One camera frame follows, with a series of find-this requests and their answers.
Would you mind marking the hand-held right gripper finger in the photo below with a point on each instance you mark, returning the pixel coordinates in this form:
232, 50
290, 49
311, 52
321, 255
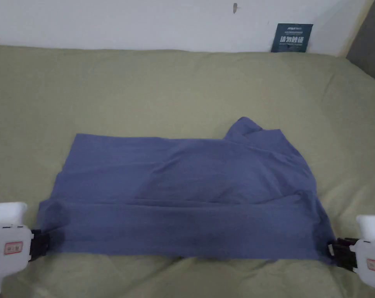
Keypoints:
333, 250

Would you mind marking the dark teal printed card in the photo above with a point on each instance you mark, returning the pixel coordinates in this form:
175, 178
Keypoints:
292, 38

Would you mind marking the bed with pale green sheet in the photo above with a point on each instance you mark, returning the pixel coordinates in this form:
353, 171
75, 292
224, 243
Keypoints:
150, 90

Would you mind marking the dark blue shirt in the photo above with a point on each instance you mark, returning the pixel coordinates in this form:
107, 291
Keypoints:
187, 192

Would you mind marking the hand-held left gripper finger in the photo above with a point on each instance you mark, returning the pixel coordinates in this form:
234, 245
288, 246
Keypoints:
45, 243

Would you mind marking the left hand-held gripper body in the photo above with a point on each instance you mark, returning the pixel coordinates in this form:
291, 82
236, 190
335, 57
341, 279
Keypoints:
7, 236

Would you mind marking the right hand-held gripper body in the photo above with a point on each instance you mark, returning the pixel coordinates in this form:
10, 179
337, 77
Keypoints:
371, 248

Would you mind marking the grey padded headboard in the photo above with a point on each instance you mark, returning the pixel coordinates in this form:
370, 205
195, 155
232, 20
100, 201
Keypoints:
369, 46

